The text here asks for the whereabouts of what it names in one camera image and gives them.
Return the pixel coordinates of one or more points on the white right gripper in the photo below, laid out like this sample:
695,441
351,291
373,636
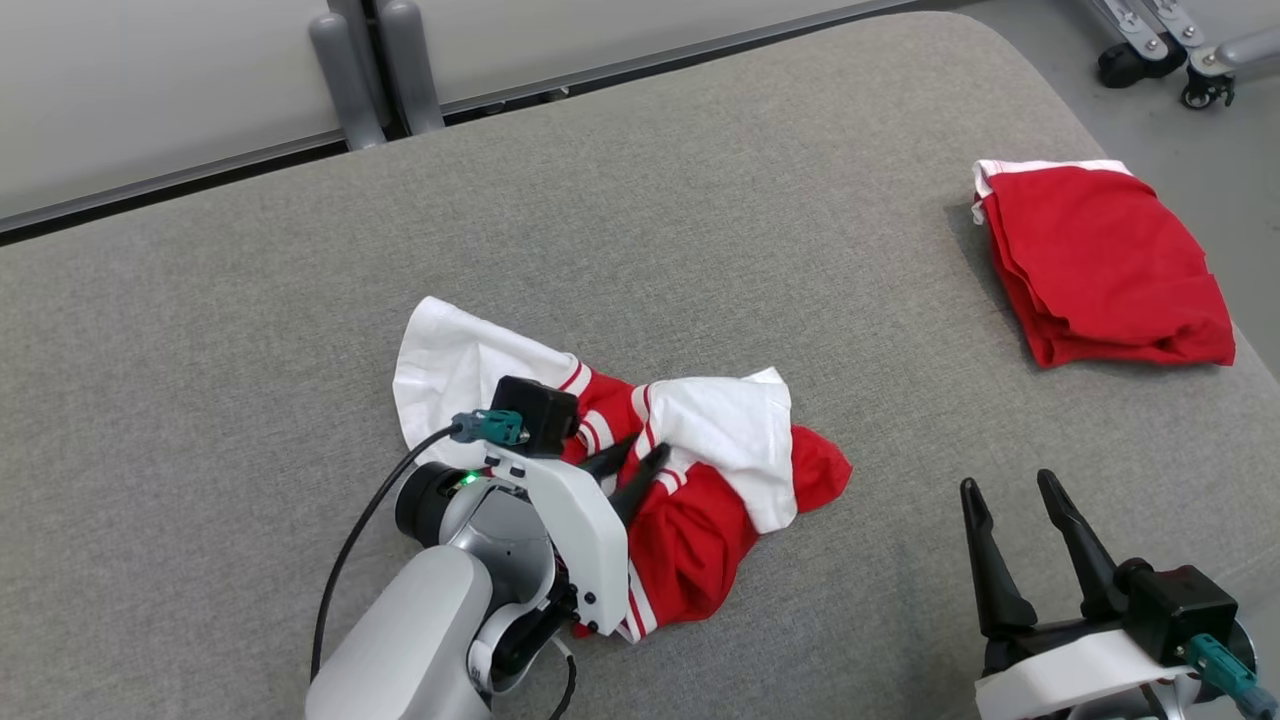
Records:
1060,675

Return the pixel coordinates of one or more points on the wheeled metal stand base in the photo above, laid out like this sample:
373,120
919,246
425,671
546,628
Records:
1150,20

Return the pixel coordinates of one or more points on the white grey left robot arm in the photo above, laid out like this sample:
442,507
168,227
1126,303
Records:
420,630

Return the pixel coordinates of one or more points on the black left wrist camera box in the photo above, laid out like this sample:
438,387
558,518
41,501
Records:
535,415

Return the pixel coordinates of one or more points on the grey cylindrical partition foot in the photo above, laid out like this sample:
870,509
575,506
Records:
345,90
412,70

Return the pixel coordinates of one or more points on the red shorts with white trim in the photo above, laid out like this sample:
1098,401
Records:
1100,270

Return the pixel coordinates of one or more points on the black caster wheel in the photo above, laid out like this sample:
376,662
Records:
1205,93
1135,65

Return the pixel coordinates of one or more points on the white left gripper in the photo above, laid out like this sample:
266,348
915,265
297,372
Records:
590,540

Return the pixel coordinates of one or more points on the red white basketball jersey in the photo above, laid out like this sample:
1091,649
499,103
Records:
720,420

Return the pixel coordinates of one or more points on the grey partition post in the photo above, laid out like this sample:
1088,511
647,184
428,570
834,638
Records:
352,6

